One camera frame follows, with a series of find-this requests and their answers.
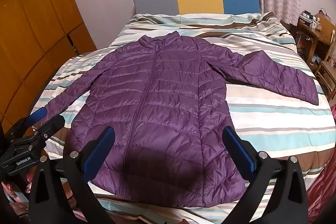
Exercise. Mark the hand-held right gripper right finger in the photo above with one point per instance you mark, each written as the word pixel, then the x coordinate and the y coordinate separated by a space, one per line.
pixel 240 150

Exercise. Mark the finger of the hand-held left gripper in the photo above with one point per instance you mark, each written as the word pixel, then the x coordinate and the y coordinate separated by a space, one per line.
pixel 35 116
pixel 53 125

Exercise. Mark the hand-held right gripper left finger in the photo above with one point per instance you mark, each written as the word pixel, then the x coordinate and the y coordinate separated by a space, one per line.
pixel 101 146

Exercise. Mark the purple down jacket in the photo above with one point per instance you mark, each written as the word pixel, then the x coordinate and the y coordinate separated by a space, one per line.
pixel 162 98

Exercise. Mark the person's left hand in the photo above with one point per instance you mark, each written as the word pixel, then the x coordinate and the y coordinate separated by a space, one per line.
pixel 11 188

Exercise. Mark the striped duvet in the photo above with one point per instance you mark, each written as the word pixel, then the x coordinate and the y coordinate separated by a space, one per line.
pixel 262 119

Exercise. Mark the wooden wardrobe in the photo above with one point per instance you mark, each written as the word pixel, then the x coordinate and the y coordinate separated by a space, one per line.
pixel 34 19

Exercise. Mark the wooden bedside table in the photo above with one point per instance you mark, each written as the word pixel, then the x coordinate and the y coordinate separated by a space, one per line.
pixel 307 35

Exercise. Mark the clutter on desk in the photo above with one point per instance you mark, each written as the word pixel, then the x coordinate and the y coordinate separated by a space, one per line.
pixel 308 19

